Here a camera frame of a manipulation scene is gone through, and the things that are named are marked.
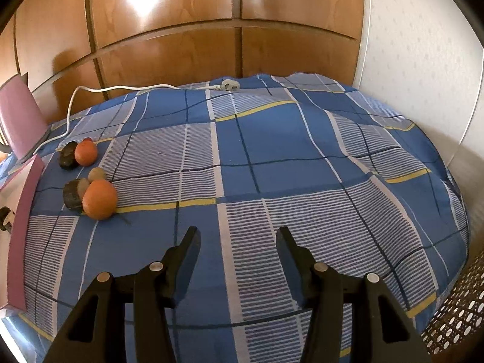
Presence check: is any pink shallow cardboard box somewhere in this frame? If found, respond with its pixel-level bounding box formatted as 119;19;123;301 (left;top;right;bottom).
0;155;46;311

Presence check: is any large orange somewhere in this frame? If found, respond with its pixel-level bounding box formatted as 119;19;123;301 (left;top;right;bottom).
82;179;119;221

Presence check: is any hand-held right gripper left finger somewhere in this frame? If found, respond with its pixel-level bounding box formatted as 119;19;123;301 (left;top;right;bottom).
42;226;201;363

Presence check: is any pink electric kettle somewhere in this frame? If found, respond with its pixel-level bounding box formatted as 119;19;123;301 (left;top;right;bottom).
0;72;50;161

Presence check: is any dark cut fruit piece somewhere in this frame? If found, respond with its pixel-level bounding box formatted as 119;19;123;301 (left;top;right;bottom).
58;141;80;169

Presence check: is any perforated wicker basket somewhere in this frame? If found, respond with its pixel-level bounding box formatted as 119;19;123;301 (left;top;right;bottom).
420;247;484;358

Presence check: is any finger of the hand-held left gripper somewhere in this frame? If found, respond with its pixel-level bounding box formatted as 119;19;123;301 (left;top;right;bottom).
0;206;15;233

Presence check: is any dark brown fruit chunk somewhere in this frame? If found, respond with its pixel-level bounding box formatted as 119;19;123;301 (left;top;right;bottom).
62;178;90;210

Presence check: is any small orange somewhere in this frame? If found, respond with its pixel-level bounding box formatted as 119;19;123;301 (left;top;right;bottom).
74;139;98;167

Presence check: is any white kettle power cord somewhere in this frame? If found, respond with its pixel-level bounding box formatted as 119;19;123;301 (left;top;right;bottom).
32;77;242;155

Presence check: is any wooden wardrobe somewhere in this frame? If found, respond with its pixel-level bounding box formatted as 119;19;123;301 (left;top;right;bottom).
0;0;369;125

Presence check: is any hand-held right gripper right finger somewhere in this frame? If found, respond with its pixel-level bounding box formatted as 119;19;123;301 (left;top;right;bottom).
275;226;433;363

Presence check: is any blue plaid blanket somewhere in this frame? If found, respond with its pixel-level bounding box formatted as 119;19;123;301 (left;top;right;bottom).
0;73;469;363

